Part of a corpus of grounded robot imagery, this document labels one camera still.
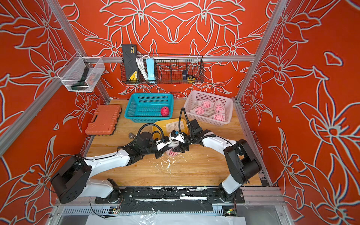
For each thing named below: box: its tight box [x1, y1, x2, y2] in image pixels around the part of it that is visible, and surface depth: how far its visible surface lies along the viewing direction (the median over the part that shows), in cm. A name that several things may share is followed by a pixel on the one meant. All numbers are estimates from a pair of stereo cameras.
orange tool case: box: [84, 104, 122, 136], surface depth 102 cm
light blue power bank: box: [146, 58, 156, 82], surface depth 91 cm
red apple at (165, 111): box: [160, 106, 170, 117], surface depth 108 cm
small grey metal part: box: [128, 132, 136, 139], surface depth 97 cm
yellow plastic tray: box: [152, 118, 188, 141], surface depth 76 cm
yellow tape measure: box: [187, 75, 196, 84], surface depth 96 cm
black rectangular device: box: [121, 44, 140, 84], surface depth 89 cm
